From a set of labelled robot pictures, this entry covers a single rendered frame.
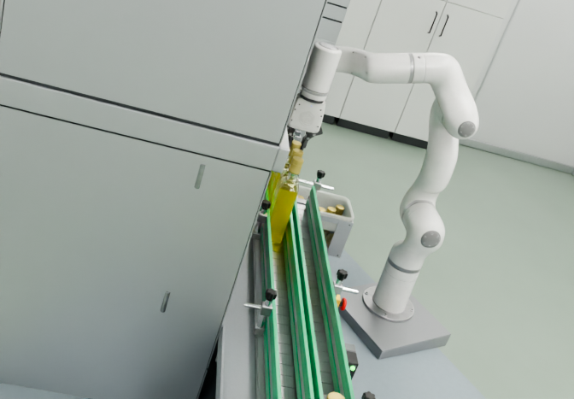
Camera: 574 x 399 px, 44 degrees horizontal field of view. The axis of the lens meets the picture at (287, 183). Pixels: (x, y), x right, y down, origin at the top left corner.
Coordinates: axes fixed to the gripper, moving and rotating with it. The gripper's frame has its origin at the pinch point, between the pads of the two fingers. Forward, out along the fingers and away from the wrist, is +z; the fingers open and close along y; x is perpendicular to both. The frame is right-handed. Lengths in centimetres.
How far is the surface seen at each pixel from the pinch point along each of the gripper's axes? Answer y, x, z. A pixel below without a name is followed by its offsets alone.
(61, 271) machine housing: -56, -60, 21
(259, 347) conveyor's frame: -6, -64, 28
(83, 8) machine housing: -61, -60, -41
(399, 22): 128, 375, 31
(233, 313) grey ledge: -12, -53, 28
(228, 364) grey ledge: -14, -73, 28
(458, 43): 182, 374, 33
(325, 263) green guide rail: 12.3, -32.3, 20.7
